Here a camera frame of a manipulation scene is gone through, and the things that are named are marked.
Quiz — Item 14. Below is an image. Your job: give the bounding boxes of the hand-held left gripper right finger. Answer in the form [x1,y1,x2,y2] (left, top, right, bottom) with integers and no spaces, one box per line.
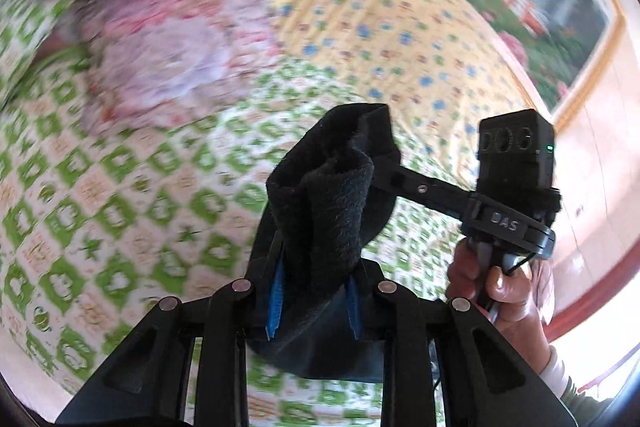
[346,274,581,427]

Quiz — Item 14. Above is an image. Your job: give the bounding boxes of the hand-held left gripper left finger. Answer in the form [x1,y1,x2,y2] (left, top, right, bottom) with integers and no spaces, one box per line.
[54,252,286,427]

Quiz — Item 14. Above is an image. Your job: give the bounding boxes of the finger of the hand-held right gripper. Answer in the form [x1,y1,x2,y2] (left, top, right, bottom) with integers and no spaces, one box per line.
[372,159,476,220]

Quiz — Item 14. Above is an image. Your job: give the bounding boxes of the black pants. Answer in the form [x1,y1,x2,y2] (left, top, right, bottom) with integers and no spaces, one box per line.
[247,103,436,383]

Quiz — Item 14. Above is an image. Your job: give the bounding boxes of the person's right forearm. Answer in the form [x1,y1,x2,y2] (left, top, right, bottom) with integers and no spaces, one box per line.
[537,342,621,427]

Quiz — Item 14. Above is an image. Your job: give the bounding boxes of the person's right hand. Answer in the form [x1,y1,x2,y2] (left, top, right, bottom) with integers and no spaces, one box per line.
[445,242,556,375]

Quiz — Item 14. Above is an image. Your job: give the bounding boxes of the yellow printed quilt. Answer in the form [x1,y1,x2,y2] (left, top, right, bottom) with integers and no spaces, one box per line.
[260,0,551,208]

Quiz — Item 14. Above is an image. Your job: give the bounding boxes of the green checked printed bed sheet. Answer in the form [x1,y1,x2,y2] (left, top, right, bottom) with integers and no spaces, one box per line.
[0,0,481,427]

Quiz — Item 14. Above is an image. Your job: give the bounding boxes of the floral pink cloth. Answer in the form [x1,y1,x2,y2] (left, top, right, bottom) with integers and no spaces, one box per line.
[15,0,286,135]

